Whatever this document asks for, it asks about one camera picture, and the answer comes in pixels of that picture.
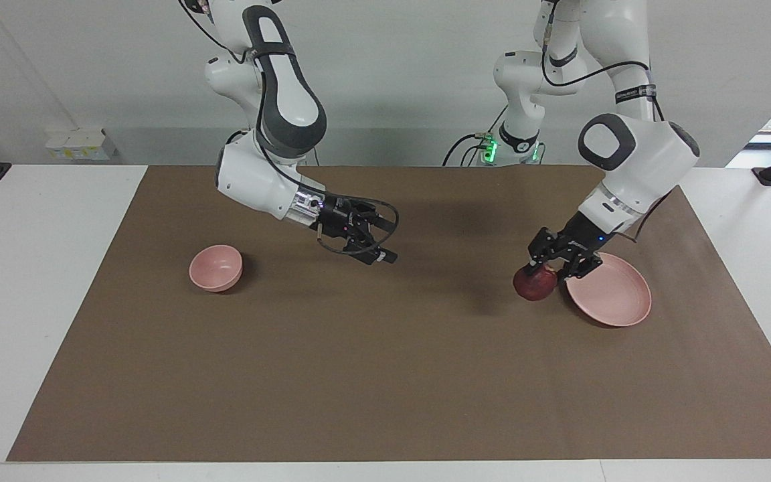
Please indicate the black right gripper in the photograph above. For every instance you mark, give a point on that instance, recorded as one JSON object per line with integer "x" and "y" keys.
{"x": 340, "y": 219}

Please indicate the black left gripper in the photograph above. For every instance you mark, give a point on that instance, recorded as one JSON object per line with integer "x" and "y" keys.
{"x": 583, "y": 237}

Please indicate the dark red apple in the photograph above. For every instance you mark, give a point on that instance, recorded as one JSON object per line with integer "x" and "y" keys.
{"x": 534, "y": 285}

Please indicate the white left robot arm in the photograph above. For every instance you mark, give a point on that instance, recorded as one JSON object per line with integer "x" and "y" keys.
{"x": 646, "y": 161}

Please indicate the green lit arm base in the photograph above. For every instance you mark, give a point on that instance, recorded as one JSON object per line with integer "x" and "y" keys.
{"x": 492, "y": 148}

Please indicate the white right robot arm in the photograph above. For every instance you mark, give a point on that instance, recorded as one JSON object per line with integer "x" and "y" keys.
{"x": 292, "y": 100}

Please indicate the pink plate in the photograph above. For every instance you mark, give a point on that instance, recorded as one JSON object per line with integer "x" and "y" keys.
{"x": 616, "y": 294}

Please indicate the pink bowl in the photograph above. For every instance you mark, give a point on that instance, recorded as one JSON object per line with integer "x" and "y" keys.
{"x": 215, "y": 268}

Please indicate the brown table mat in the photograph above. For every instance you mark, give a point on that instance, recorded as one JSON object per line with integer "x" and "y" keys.
{"x": 385, "y": 361}

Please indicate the white box on floor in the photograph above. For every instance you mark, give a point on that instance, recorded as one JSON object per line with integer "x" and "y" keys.
{"x": 81, "y": 144}

